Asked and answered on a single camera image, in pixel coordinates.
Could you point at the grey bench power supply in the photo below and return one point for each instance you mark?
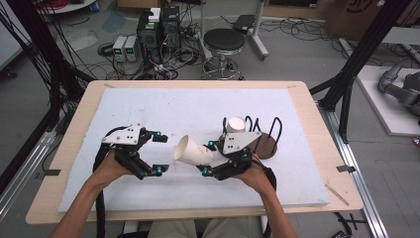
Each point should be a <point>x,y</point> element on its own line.
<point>119,48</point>
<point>131,49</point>

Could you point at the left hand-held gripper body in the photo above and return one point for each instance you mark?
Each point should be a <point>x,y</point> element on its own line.
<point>124,136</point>

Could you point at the white table leg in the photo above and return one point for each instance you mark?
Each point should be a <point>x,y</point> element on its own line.
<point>264,223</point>

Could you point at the person's left hand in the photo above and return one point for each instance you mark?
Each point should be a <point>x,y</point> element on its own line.
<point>110,170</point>

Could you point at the black tape piece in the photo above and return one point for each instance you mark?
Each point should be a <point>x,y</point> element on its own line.
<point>52,172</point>
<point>346,169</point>

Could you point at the person's right hand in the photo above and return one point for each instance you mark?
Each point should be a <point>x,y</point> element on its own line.
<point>256,178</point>

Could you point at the white foam mat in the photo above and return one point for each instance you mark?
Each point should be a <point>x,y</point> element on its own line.
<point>185,105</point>

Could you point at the black round stool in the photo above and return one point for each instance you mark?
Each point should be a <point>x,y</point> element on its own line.
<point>224,39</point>

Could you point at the thin wooden stick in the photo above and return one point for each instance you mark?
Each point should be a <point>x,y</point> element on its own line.
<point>337,195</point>

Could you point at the brown cup rack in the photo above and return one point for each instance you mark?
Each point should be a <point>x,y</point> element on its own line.
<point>265,145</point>

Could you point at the light wooden table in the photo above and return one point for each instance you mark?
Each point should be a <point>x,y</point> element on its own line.
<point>330,139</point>

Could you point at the white base board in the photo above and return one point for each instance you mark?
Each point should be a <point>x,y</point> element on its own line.
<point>383,109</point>

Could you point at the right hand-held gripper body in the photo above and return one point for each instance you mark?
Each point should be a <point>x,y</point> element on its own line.
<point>237,142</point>

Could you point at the brown cardboard box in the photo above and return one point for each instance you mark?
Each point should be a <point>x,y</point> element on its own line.
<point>350,16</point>

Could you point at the small white box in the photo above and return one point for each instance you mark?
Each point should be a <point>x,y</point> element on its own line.
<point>154,15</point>

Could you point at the person's legs in beige trousers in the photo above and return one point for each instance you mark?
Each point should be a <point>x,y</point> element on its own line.
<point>204,228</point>

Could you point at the black flat device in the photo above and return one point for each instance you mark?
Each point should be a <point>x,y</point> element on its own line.
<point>243,23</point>

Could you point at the black computer tower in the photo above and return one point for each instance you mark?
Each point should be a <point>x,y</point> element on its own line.
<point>171,28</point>
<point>148,38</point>

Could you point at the white round table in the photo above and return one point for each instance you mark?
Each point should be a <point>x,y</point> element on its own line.
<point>66,6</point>

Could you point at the silver aluminium rail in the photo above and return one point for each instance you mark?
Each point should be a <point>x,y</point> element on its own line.
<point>356,172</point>
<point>20,178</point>

